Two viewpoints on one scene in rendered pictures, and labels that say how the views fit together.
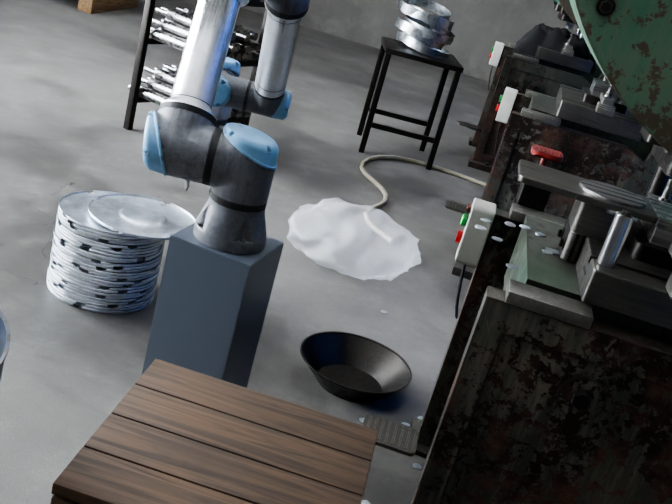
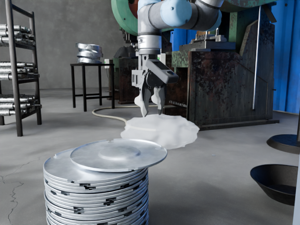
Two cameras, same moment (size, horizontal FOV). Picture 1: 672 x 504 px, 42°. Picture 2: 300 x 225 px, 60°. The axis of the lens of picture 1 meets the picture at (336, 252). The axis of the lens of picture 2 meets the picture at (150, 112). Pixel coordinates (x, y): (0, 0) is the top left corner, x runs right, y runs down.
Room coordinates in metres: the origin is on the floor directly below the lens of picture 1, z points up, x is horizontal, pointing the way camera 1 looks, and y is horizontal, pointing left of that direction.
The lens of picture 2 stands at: (1.49, 0.82, 0.49)
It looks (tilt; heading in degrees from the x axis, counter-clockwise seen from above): 10 degrees down; 331
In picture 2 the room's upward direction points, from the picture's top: straight up
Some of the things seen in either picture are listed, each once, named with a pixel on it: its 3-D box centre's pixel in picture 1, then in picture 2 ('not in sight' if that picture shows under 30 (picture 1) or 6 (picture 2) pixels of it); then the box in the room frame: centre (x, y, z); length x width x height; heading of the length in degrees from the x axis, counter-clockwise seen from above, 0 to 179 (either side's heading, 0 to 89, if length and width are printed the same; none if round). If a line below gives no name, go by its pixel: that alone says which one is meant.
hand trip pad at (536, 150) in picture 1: (542, 166); not in sight; (1.91, -0.38, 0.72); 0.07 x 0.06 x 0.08; 84
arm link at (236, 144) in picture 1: (243, 162); not in sight; (1.68, 0.23, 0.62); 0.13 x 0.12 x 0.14; 95
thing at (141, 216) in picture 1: (143, 215); (119, 152); (2.20, 0.53, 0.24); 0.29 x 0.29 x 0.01
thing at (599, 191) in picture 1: (574, 218); not in sight; (1.58, -0.41, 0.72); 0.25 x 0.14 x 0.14; 84
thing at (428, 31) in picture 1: (413, 78); (91, 76); (4.65, -0.14, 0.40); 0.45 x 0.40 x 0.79; 6
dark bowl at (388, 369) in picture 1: (353, 371); (290, 186); (2.05, -0.13, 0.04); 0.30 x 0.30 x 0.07
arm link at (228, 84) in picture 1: (223, 89); (174, 14); (2.13, 0.37, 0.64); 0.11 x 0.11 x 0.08; 5
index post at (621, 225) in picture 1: (616, 237); not in sight; (1.40, -0.43, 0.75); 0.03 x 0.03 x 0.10; 84
